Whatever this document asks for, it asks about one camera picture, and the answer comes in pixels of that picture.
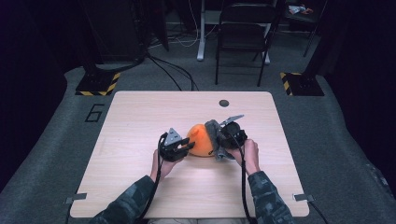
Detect thin black table cable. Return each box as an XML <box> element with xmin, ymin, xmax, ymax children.
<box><xmin>307</xmin><ymin>200</ymin><xmax>330</xmax><ymax>224</ymax></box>

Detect striped black stand base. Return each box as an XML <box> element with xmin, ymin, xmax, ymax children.
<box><xmin>75</xmin><ymin>71</ymin><xmax>121</xmax><ymax>97</ymax></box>
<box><xmin>278</xmin><ymin>71</ymin><xmax>326</xmax><ymax>97</ymax></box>

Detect black cabinet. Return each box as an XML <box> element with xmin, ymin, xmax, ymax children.
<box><xmin>83</xmin><ymin>0</ymin><xmax>148</xmax><ymax>63</ymax></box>

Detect black folding chair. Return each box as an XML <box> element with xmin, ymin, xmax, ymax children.
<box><xmin>214</xmin><ymin>2</ymin><xmax>278</xmax><ymax>88</ymax></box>

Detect grey fuzzy cloth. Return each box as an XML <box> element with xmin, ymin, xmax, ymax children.
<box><xmin>204</xmin><ymin>119</ymin><xmax>236</xmax><ymax>162</ymax></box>

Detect person's right hand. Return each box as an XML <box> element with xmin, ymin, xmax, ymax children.
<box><xmin>224</xmin><ymin>138</ymin><xmax>262</xmax><ymax>176</ymax></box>

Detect person's left hand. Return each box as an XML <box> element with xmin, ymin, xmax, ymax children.
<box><xmin>149</xmin><ymin>148</ymin><xmax>179</xmax><ymax>184</ymax></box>

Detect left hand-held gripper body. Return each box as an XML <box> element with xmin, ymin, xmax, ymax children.
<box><xmin>158</xmin><ymin>127</ymin><xmax>185</xmax><ymax>162</ymax></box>

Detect white desk leg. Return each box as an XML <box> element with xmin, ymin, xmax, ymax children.
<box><xmin>196</xmin><ymin>0</ymin><xmax>207</xmax><ymax>62</ymax></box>

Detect dark chair with clutter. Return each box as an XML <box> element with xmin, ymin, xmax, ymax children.
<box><xmin>284</xmin><ymin>0</ymin><xmax>329</xmax><ymax>58</ymax></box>

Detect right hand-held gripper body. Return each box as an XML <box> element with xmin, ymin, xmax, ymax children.
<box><xmin>217</xmin><ymin>114</ymin><xmax>249</xmax><ymax>151</ymax></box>

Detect white and orange clutter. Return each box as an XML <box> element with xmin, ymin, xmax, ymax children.
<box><xmin>288</xmin><ymin>4</ymin><xmax>314</xmax><ymax>16</ymax></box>

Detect left hand-held gripper cable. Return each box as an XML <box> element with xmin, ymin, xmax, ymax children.
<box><xmin>134</xmin><ymin>132</ymin><xmax>169</xmax><ymax>224</ymax></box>

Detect hand-held gripper cable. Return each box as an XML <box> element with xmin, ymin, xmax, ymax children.
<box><xmin>134</xmin><ymin>132</ymin><xmax>169</xmax><ymax>224</ymax></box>
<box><xmin>225</xmin><ymin>130</ymin><xmax>259</xmax><ymax>224</ymax></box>

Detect white floor cable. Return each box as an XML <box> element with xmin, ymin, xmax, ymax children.
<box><xmin>148</xmin><ymin>0</ymin><xmax>219</xmax><ymax>49</ymax></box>

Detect black floor cables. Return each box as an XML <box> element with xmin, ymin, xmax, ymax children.
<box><xmin>145</xmin><ymin>51</ymin><xmax>201</xmax><ymax>92</ymax></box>

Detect grey tape strip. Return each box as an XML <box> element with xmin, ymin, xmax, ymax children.
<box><xmin>292</xmin><ymin>192</ymin><xmax>316</xmax><ymax>203</ymax></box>
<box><xmin>64</xmin><ymin>192</ymin><xmax>89</xmax><ymax>205</ymax></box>

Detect orange plush toy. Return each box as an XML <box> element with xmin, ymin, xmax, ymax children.
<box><xmin>186</xmin><ymin>122</ymin><xmax>218</xmax><ymax>158</ymax></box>

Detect right hand-held gripper cable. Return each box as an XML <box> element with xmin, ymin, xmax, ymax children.
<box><xmin>225</xmin><ymin>130</ymin><xmax>259</xmax><ymax>224</ymax></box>

